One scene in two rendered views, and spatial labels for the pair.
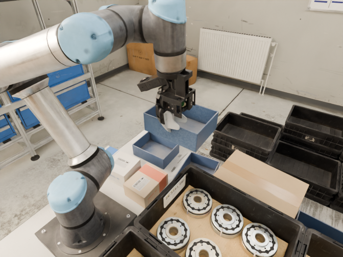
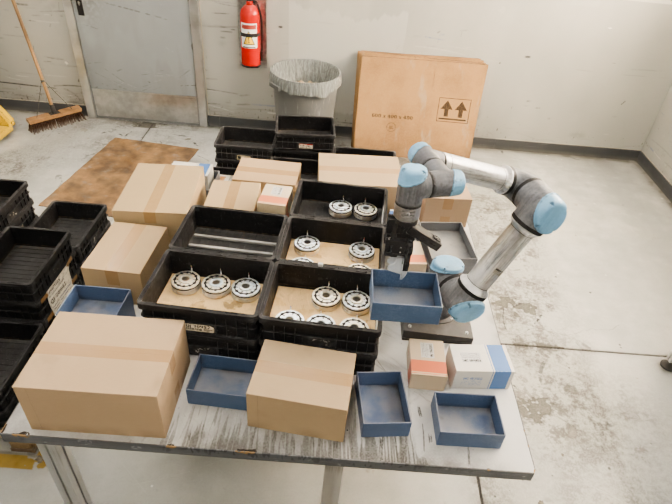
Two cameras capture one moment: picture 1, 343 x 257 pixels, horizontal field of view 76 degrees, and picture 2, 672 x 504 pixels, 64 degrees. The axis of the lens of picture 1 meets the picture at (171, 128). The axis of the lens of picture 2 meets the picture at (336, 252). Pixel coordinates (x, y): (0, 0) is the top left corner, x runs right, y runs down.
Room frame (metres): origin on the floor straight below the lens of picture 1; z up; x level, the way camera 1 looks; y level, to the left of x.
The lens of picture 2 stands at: (1.46, -0.89, 2.16)
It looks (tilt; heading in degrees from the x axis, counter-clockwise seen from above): 38 degrees down; 145
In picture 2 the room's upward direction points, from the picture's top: 5 degrees clockwise
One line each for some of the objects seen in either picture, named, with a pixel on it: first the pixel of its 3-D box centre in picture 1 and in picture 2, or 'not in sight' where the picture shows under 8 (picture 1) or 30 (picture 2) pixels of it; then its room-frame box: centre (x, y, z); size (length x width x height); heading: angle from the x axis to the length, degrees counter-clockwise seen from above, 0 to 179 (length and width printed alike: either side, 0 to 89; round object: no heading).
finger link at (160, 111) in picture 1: (163, 109); not in sight; (0.52, 0.02, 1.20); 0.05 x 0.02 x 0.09; 144
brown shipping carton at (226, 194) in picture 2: not in sight; (232, 213); (-0.47, -0.13, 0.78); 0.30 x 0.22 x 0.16; 147
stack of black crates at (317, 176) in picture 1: (295, 179); not in sight; (1.00, -0.87, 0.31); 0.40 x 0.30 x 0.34; 56
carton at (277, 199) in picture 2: not in sight; (275, 201); (-0.32, 0.01, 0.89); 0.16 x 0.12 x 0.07; 140
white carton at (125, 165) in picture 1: (116, 166); (478, 366); (0.73, 0.26, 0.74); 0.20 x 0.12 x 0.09; 60
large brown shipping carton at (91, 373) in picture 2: not in sight; (110, 372); (0.21, -0.83, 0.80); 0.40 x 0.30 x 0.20; 56
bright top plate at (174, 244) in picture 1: (173, 232); (356, 300); (0.34, -0.01, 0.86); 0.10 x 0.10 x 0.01
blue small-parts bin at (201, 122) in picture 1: (180, 121); (404, 295); (0.60, -0.03, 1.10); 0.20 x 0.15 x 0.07; 56
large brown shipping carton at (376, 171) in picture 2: not in sight; (358, 187); (-0.38, 0.50, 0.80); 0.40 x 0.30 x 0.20; 60
